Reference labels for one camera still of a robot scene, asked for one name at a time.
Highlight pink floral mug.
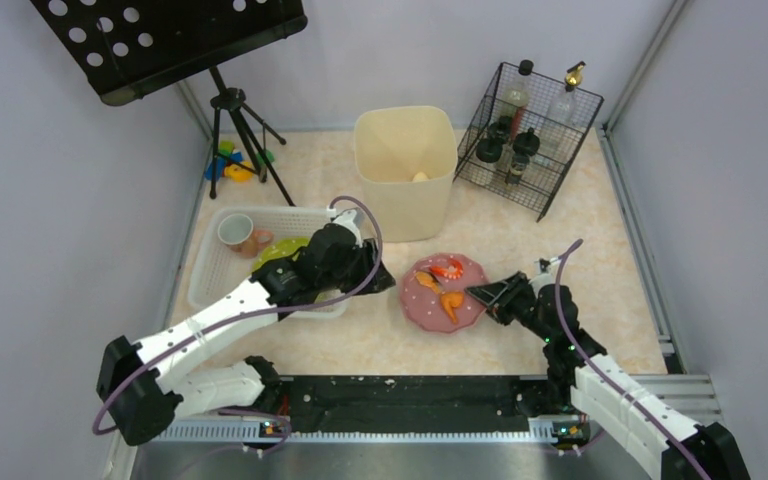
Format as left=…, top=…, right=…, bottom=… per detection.
left=217, top=213, right=274, bottom=259

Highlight black perforated music stand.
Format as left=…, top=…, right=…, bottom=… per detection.
left=31, top=0, right=308, bottom=202

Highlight pink dotted plate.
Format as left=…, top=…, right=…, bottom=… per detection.
left=399, top=253, right=488, bottom=334

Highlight spice jar round black lid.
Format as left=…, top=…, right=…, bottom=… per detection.
left=512, top=127, right=541, bottom=157

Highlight green dotted plate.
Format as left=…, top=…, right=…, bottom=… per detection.
left=251, top=237, right=310, bottom=272

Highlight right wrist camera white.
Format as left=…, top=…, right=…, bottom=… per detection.
left=530, top=257, right=560, bottom=296

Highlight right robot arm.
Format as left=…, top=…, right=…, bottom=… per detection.
left=466, top=272, right=750, bottom=479

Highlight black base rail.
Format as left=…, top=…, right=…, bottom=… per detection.
left=218, top=370, right=624, bottom=445

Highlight cream plastic waste bin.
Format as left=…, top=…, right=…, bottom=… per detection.
left=353, top=106, right=458, bottom=242

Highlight yellow toy block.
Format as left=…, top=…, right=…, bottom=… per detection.
left=223, top=162, right=255, bottom=183

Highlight black wire rack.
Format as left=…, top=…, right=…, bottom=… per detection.
left=455, top=59, right=604, bottom=220

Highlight small spice jar black lid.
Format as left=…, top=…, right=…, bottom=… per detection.
left=505, top=153, right=531, bottom=185

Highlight orange fried drumstick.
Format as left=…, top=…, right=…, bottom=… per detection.
left=439, top=291, right=465, bottom=325

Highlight green toy block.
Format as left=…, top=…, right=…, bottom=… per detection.
left=217, top=140, right=235, bottom=156

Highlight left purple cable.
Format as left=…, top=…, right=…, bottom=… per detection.
left=92, top=195, right=385, bottom=455

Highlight fried shrimp piece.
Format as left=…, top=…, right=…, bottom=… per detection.
left=414, top=271, right=444, bottom=295

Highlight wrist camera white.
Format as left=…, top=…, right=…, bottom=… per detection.
left=530, top=257, right=560, bottom=296
left=330, top=207, right=366, bottom=244

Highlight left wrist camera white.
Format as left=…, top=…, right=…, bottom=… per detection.
left=330, top=207, right=366, bottom=244

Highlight dark sauce bottle black cap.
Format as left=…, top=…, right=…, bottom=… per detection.
left=501, top=59, right=534, bottom=140

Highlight spice jar labelled black lid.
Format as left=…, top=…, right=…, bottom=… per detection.
left=487, top=115, right=512, bottom=144

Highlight clear bottle gold pump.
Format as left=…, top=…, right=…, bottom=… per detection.
left=538, top=61, right=586, bottom=163

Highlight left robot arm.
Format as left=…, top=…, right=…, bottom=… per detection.
left=92, top=222, right=395, bottom=446

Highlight red shrimp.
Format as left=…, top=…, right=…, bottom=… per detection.
left=429, top=258, right=464, bottom=280

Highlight white plastic basket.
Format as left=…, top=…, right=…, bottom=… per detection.
left=188, top=206, right=337, bottom=311

